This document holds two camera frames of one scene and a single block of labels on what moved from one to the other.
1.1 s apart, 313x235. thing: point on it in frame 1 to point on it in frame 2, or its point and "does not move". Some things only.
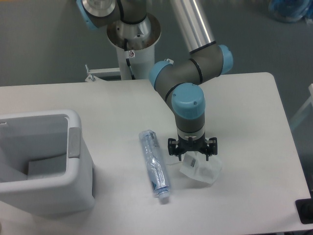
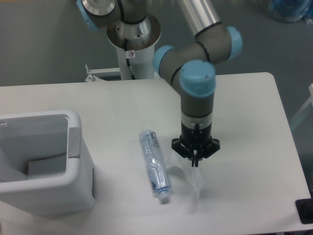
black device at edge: x=304 y=208 does not move
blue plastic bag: x=289 y=11 does not move
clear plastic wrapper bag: x=195 y=165 to x=196 y=183
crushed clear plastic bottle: x=156 y=165 does not move
